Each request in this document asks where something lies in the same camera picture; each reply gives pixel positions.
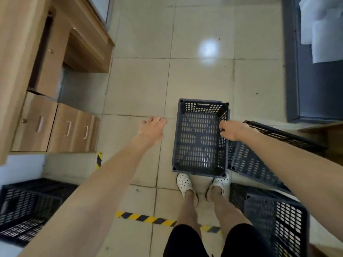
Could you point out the person's left hand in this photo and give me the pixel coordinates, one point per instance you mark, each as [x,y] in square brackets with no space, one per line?
[151,129]

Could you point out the person's right hand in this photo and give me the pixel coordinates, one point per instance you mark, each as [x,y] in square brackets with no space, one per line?
[235,130]

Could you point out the black plastic crate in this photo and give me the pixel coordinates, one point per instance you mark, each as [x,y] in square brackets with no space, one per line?
[264,211]
[199,137]
[40,187]
[249,163]

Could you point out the person's right forearm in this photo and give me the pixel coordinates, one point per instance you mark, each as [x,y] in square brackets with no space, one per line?
[294,171]

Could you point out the person's left forearm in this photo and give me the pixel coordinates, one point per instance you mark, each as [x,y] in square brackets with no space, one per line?
[93,198]

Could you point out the person's white right clog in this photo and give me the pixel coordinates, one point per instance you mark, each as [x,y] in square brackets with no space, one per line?
[221,183]

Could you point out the person's white clog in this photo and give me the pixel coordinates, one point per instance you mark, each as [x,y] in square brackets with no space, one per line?
[221,183]
[183,183]

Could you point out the person's white left clog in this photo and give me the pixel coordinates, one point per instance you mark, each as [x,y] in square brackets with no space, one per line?
[183,183]

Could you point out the person's right leg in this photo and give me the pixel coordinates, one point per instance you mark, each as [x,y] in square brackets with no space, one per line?
[227,214]

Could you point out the person's leg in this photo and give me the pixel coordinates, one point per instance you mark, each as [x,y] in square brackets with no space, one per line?
[227,214]
[187,214]

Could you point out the person's left leg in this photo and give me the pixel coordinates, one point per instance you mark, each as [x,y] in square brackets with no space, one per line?
[187,214]

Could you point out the person's black shorts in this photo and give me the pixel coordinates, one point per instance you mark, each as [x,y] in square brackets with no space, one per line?
[241,243]

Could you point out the gray metal shelf unit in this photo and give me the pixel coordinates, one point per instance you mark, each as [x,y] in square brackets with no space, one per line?
[316,90]

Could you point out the wooden drawer pedestal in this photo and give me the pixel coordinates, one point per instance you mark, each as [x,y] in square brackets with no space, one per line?
[34,123]

